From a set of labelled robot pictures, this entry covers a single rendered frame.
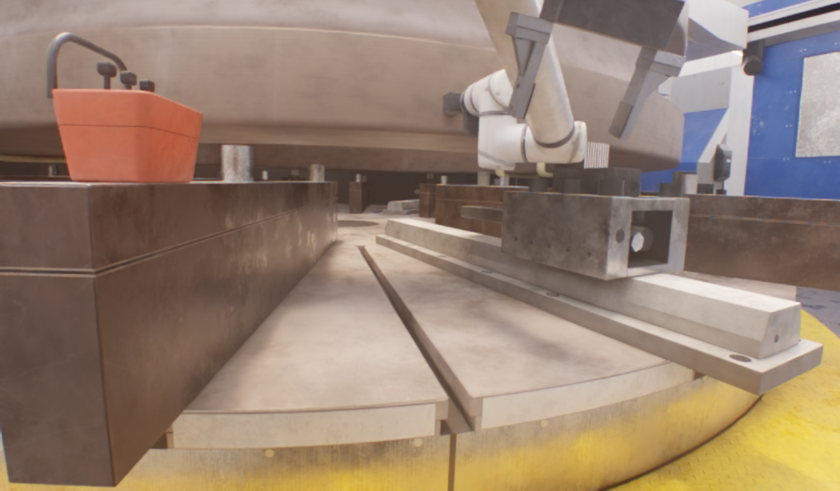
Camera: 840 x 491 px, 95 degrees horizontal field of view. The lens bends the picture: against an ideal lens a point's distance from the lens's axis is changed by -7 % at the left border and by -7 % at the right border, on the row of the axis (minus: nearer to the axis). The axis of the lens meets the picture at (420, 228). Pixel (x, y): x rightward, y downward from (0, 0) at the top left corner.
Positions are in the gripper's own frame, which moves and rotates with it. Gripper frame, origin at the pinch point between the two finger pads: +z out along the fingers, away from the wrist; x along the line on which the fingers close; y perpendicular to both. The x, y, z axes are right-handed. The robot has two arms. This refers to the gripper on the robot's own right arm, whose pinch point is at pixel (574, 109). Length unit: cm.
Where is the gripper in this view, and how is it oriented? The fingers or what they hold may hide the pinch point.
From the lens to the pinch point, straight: 51.6
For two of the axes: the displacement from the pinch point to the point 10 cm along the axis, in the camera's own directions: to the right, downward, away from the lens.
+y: 1.0, 5.0, -8.6
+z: -2.0, 8.6, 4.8
